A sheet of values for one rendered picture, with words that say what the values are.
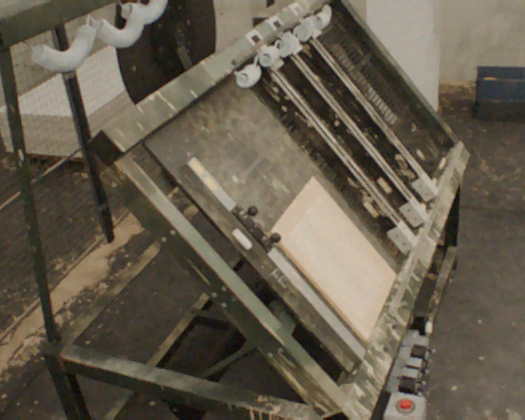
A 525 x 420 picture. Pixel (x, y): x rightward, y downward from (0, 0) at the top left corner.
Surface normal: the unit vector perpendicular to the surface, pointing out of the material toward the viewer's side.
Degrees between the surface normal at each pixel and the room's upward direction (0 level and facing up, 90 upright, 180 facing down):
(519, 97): 90
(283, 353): 90
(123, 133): 51
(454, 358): 0
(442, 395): 0
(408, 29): 90
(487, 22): 90
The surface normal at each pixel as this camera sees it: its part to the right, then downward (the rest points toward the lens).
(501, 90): -0.22, 0.51
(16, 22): 0.93, 0.13
